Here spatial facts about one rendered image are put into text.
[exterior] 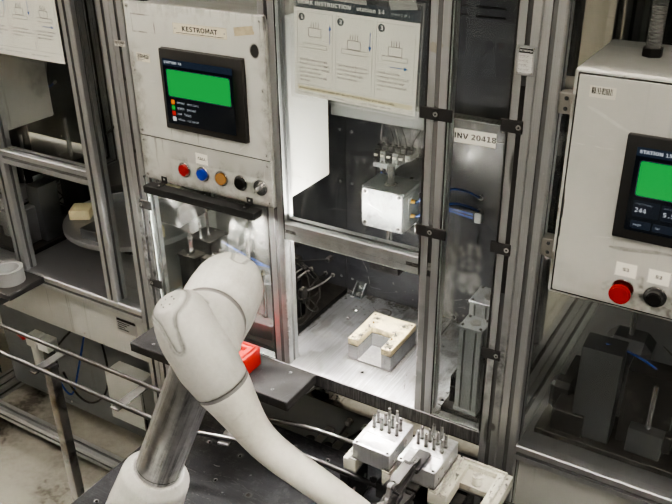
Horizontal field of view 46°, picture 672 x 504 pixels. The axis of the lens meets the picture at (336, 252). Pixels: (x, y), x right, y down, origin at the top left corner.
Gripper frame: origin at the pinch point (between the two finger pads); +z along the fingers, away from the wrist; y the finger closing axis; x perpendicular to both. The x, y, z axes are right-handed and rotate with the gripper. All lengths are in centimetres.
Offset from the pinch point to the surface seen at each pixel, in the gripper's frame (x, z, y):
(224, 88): 59, 14, 76
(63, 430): 117, -7, -34
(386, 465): 7.2, -1.8, -0.6
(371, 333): 32.9, 36.1, 5.6
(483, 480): -12.4, 8.5, -4.0
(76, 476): 118, -6, -53
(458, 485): -8.0, 4.6, -4.5
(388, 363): 23.3, 28.5, 3.5
